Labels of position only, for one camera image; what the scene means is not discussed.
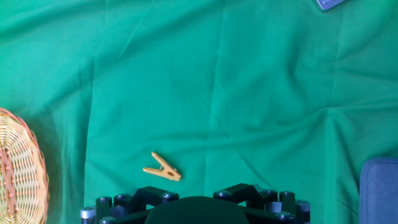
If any grey cushion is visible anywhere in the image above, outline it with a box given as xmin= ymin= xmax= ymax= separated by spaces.
xmin=359 ymin=157 xmax=398 ymax=224

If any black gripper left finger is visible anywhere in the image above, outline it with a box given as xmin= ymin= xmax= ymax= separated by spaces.
xmin=80 ymin=185 xmax=180 ymax=224

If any yellow plastic clamp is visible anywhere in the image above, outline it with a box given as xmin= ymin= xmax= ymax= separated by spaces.
xmin=142 ymin=151 xmax=182 ymax=182

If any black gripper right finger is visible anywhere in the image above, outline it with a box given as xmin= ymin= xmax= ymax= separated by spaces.
xmin=213 ymin=182 xmax=311 ymax=224

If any green cloth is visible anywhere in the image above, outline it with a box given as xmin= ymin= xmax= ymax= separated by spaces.
xmin=0 ymin=0 xmax=398 ymax=224

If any silver digital kitchen scale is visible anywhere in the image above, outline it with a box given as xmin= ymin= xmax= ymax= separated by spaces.
xmin=315 ymin=0 xmax=346 ymax=12

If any yellow wicker basket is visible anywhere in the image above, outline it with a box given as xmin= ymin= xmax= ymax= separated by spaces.
xmin=0 ymin=107 xmax=50 ymax=224

